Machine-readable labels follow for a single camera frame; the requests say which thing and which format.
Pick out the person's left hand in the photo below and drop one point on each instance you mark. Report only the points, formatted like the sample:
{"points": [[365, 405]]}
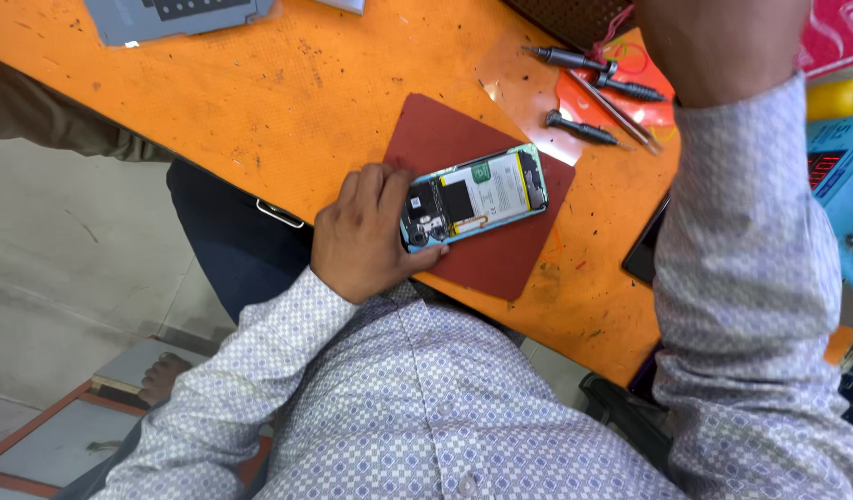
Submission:
{"points": [[357, 243]]}

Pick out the light blue smartphone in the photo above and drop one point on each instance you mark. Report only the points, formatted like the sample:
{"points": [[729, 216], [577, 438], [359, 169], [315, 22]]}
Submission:
{"points": [[485, 194]]}

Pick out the person's dark trousers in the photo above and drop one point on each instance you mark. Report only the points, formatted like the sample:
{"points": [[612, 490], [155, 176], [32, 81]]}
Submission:
{"points": [[239, 243]]}

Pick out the red-brown work mat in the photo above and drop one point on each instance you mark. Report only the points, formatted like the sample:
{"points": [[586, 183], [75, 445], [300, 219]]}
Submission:
{"points": [[496, 257]]}

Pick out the person's patterned shirt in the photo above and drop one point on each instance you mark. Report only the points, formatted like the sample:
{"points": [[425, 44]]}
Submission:
{"points": [[433, 416]]}

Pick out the clear plastic film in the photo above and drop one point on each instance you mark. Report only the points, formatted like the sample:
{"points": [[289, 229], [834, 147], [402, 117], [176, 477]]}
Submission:
{"points": [[520, 90]]}

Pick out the person's foot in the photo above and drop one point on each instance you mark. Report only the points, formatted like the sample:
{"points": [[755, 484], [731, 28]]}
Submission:
{"points": [[164, 378]]}

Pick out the silver metal plate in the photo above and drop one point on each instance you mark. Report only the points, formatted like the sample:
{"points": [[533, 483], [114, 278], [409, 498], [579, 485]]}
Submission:
{"points": [[340, 5]]}

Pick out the grey precision screwdriver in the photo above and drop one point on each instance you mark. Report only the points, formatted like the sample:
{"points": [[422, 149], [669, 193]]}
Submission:
{"points": [[583, 130], [631, 89], [569, 58]]}

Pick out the black smartphone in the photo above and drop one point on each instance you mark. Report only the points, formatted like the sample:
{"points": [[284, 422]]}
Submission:
{"points": [[645, 246]]}

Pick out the metal tweezers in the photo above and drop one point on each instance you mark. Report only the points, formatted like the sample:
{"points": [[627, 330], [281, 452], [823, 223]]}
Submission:
{"points": [[614, 111]]}

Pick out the grey laptop shell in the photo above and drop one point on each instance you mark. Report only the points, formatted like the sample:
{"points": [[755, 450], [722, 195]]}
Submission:
{"points": [[162, 17]]}

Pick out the dark mesh panel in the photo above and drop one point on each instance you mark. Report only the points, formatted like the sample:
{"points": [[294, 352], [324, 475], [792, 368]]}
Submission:
{"points": [[572, 19]]}

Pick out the red thread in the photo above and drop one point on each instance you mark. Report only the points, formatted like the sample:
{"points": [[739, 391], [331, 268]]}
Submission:
{"points": [[605, 38]]}

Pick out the olive brown cloth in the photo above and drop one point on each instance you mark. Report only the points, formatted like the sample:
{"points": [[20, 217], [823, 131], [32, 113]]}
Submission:
{"points": [[58, 118]]}

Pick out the red plastic sheet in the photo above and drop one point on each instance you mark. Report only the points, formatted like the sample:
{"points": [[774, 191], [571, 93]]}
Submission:
{"points": [[638, 76]]}

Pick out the blue machine with display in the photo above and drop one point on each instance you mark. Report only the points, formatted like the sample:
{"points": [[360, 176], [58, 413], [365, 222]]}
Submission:
{"points": [[843, 201]]}

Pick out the pink red packet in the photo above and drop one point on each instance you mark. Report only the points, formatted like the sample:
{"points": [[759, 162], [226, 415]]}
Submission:
{"points": [[840, 31]]}

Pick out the grey footrest with red frame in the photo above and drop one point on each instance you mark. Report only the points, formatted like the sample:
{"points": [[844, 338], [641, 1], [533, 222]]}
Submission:
{"points": [[58, 437]]}

